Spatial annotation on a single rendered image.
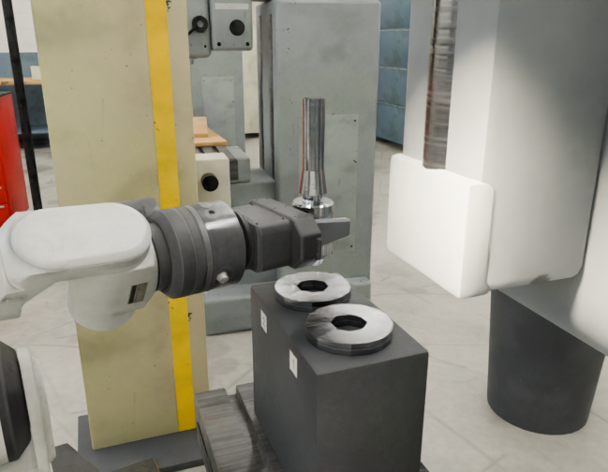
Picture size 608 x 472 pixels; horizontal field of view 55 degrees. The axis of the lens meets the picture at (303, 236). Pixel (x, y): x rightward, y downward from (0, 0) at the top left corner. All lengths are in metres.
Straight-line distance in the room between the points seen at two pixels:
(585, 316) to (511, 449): 2.19
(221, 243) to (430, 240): 0.42
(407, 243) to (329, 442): 0.44
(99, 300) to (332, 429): 0.25
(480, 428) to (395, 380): 1.84
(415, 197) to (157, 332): 1.95
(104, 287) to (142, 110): 1.36
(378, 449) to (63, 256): 0.35
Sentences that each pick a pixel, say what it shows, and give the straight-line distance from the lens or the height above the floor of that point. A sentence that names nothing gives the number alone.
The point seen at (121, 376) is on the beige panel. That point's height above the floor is 0.30.
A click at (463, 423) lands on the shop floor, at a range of 2.43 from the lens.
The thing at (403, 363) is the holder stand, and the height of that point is 1.10.
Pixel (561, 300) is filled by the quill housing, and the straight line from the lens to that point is 0.18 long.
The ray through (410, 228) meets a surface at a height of 1.35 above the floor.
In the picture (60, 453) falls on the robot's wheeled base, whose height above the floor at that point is 0.57.
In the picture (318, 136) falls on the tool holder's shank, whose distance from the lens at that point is 0.63.
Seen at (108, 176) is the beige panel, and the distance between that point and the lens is 1.89.
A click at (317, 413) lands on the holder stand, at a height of 1.07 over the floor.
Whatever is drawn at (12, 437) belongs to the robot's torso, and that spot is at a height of 0.99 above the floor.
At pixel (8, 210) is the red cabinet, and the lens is 4.78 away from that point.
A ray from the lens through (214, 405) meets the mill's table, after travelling 0.84.
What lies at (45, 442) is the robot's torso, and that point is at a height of 0.95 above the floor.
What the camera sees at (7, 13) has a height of 1.54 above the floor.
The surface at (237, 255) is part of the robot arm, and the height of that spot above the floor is 1.20.
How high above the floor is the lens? 1.40
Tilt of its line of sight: 19 degrees down
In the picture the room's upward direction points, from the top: straight up
